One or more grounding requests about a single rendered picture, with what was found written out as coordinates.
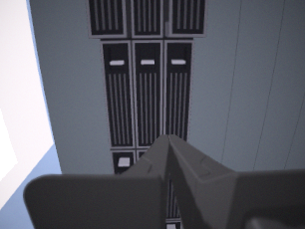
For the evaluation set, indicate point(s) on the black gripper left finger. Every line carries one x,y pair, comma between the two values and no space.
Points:
104,201

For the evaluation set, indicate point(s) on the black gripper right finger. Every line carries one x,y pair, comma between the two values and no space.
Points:
207,198

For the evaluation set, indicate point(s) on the black server rack frame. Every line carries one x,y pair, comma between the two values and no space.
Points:
248,91

